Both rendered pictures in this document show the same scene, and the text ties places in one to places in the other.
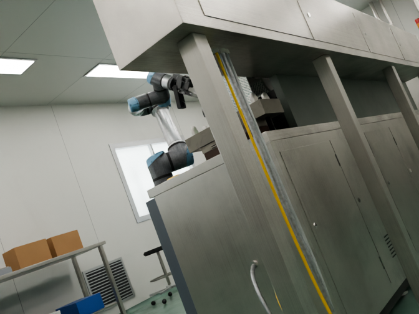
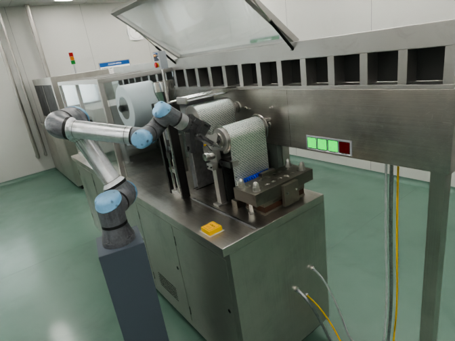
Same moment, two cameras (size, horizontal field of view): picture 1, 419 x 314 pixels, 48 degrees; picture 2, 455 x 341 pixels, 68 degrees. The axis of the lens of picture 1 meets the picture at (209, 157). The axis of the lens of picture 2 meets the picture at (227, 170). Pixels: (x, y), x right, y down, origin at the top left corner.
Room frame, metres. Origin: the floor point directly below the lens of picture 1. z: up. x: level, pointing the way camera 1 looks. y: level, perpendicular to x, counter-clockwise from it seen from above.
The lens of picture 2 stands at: (1.60, 1.42, 1.66)
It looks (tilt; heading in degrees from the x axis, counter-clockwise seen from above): 19 degrees down; 290
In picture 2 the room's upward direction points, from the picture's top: 8 degrees counter-clockwise
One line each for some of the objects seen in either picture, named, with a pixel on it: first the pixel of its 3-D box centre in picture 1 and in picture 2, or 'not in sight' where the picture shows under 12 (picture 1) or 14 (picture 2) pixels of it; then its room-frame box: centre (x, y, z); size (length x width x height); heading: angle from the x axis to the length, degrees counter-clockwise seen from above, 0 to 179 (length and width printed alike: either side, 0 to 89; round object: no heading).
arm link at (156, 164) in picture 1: (159, 164); (110, 207); (2.59, 0.28, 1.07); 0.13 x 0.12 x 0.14; 101
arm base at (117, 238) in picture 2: (165, 184); (116, 231); (2.59, 0.28, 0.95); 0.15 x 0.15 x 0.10
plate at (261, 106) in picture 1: (233, 126); (274, 183); (1.92, -0.14, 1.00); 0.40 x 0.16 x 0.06; 55
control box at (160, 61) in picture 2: not in sight; (159, 60); (2.59, -0.45, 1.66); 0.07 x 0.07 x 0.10; 57
